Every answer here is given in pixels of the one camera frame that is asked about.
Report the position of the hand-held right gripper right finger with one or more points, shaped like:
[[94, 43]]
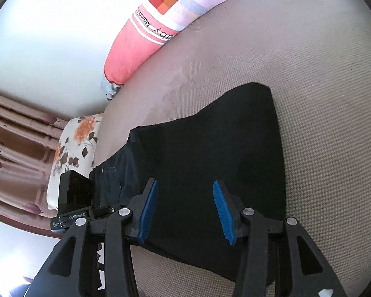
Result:
[[224, 213]]

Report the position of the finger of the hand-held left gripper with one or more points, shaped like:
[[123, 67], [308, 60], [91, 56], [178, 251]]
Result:
[[106, 211]]

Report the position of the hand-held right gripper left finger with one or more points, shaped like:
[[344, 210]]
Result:
[[148, 213]]

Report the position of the black pants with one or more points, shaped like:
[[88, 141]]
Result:
[[204, 148]]

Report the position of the white floral pillow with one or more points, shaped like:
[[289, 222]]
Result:
[[77, 142]]

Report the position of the brown pink curtain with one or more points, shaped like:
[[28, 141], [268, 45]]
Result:
[[15, 161]]

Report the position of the pink checked long pillow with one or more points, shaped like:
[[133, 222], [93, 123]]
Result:
[[136, 49]]

